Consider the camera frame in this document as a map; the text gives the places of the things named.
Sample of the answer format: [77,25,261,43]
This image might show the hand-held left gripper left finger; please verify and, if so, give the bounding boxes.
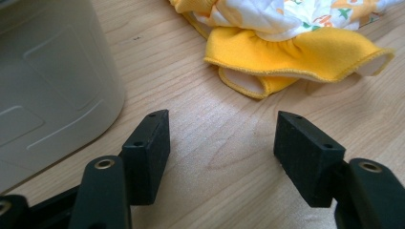
[68,109,171,229]

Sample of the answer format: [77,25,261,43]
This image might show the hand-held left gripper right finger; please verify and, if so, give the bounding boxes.
[272,110,405,229]

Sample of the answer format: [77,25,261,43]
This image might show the yellow and white patterned garment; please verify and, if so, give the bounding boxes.
[167,0,405,100]

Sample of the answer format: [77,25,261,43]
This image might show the beige plastic bin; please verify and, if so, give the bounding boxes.
[0,0,126,195]

